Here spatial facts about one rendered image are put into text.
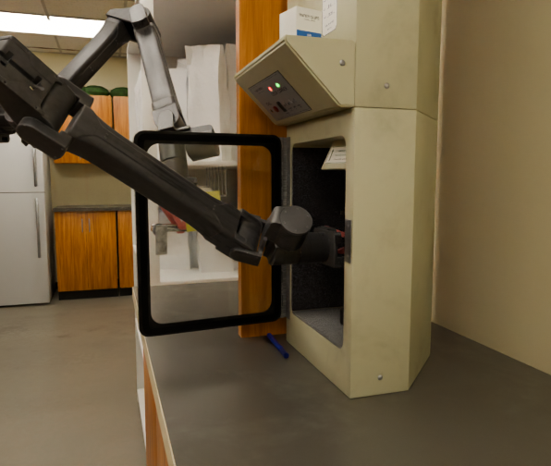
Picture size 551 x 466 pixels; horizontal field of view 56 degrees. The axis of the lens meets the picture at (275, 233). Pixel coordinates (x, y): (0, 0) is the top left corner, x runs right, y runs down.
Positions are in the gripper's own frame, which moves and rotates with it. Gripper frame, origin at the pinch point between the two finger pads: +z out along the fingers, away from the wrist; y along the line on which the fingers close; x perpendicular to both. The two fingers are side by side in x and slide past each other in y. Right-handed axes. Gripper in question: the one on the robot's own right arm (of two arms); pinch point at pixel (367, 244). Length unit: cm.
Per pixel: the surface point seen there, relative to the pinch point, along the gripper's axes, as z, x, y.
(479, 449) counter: -0.7, 23.7, -34.0
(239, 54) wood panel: -19.4, -39.4, 21.7
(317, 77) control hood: -16.3, -27.8, -15.1
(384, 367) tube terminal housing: -4.2, 18.8, -14.5
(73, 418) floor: -73, 115, 200
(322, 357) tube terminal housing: -10.6, 20.1, -2.9
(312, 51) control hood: -17.2, -31.5, -15.2
